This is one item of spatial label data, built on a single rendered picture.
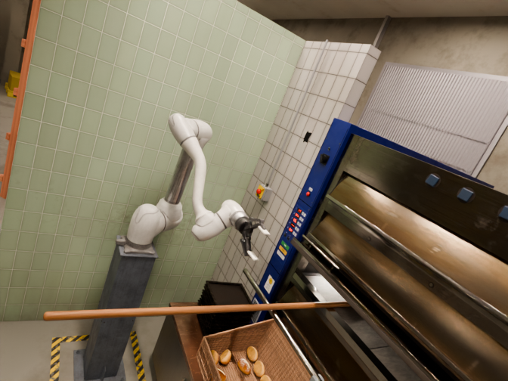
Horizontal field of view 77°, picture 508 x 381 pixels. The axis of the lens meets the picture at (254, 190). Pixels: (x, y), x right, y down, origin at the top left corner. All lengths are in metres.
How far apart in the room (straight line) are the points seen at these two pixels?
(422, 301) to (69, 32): 2.23
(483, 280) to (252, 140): 1.76
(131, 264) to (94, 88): 1.09
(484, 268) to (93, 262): 2.40
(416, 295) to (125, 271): 1.55
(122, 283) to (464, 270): 1.76
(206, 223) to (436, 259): 1.05
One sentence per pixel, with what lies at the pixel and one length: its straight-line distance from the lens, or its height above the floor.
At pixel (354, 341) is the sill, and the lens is 1.81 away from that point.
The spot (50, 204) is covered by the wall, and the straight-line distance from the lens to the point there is 2.47.
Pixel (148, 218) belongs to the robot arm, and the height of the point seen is 1.23.
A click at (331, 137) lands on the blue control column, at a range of 2.00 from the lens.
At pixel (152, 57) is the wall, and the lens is 2.23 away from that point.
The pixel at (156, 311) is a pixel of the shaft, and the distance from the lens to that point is 1.37.
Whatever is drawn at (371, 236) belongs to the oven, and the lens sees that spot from 1.72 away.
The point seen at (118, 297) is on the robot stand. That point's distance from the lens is 2.20.
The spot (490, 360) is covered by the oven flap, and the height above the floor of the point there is 1.56.
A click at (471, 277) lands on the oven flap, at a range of 1.49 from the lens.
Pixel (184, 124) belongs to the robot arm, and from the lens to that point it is 1.81.
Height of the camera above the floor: 2.08
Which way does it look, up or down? 15 degrees down
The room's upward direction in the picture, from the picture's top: 22 degrees clockwise
